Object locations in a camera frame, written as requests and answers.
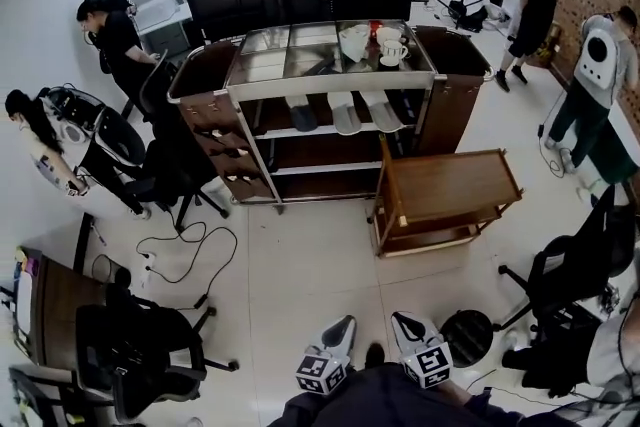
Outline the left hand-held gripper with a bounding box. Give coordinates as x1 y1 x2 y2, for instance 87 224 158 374
294 314 359 397

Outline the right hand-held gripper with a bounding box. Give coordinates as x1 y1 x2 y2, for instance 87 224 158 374
390 311 455 390

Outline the small wooden side cart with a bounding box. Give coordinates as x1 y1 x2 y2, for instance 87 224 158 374
367 134 526 261

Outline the white slipper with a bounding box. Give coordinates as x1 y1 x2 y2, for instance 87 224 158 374
326 90 363 137
360 89 402 133

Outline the dark grey slipper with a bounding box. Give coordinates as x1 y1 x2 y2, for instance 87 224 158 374
285 94 319 133

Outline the metal and wood service cart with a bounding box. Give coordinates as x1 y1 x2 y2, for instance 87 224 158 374
167 18 496 217

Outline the person's black shoe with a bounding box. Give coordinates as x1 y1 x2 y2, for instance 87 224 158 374
364 341 387 370

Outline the grey low cabinet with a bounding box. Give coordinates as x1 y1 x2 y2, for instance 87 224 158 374
141 17 197 57

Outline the black round perforated stool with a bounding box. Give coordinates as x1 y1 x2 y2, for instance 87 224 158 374
439 309 497 369

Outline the person's dark clothed body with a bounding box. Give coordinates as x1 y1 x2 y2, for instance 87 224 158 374
267 362 586 427

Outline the black office chair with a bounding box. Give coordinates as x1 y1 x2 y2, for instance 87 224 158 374
121 48 232 234
74 281 242 422
496 183 637 342

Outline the white power strip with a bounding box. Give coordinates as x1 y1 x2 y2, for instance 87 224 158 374
139 251 157 289

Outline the black waste bin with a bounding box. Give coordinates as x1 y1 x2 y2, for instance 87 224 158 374
91 254 133 290

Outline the black flat bar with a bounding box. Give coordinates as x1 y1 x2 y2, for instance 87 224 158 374
304 54 342 77

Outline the black upright panel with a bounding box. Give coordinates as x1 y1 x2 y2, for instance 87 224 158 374
73 211 96 274

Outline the brown wooden desk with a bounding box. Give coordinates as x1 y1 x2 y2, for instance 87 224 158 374
13 243 110 372

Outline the white paper bag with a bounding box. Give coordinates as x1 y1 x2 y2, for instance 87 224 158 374
338 23 372 63

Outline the plain white cup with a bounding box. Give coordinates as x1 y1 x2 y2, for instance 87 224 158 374
375 26 408 48

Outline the white tablet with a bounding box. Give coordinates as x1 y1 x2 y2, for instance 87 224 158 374
14 273 34 322

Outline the black and white backpack rig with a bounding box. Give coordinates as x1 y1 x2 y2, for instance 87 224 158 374
38 83 147 167

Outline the black floor bag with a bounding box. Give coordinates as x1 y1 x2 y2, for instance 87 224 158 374
448 0 490 35

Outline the white round-window backpack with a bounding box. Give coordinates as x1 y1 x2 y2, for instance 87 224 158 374
573 28 625 92

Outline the black floor cable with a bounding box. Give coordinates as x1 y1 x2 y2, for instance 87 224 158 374
135 208 239 312

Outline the black frame desk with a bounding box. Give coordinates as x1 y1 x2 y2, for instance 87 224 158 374
8 363 119 427

